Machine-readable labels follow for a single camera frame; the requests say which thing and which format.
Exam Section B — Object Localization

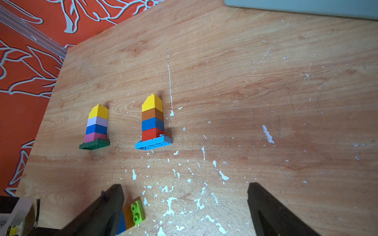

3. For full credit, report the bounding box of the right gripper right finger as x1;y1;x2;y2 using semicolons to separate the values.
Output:
248;183;319;236

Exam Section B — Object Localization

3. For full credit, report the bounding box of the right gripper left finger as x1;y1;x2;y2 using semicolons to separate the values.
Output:
58;184;125;236

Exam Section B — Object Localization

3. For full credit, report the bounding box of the brown sloped lego brick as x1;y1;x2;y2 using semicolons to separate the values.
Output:
123;204;135;230

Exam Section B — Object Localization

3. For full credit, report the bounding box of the lime green lego brick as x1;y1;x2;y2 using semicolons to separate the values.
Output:
131;200;146;226

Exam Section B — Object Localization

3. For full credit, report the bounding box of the dark green lego plate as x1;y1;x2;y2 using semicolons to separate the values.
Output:
79;139;110;150

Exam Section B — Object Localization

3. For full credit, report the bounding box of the pink lego brick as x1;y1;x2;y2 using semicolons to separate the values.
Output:
84;132;106;143

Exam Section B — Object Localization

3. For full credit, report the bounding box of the blue square lego brick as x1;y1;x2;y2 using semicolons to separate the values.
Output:
86;124;107;135

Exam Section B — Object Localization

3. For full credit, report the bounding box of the red lego brick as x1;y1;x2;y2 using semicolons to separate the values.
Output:
142;127;164;141

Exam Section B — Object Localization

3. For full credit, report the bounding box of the lilac lego brick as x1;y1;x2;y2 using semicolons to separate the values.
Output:
87;116;108;127

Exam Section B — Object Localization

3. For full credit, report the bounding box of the light blue long lego brick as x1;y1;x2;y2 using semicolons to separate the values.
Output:
135;134;173;150

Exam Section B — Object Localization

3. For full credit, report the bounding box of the yellow sloped lego brick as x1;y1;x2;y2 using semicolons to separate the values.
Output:
88;104;109;120

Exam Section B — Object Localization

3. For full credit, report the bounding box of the teal blue lego brick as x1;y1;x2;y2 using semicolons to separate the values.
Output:
142;118;164;131

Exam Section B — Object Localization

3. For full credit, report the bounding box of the yellow tape measure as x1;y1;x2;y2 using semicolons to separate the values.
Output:
5;225;24;236

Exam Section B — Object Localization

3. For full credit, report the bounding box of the grey lidded storage box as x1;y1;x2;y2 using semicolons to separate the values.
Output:
224;0;378;20

